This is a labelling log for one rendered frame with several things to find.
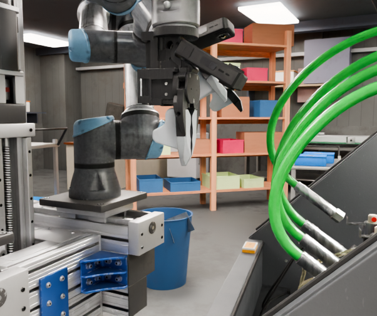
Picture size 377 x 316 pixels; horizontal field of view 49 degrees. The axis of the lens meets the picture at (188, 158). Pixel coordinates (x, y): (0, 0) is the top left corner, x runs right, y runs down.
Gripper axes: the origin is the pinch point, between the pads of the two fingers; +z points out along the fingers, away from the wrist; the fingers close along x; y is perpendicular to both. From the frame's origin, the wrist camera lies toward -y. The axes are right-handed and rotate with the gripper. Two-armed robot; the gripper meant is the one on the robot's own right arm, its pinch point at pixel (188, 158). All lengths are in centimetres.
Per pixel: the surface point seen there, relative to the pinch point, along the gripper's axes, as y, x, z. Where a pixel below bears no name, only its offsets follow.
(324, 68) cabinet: -30, -696, -90
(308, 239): -18.8, 4.7, 10.3
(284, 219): -15.5, 4.6, 7.8
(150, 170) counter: 291, -687, 101
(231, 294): -5.6, -8.1, 25.3
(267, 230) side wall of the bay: -8.0, -43.0, 22.8
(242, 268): -5.3, -21.2, 25.3
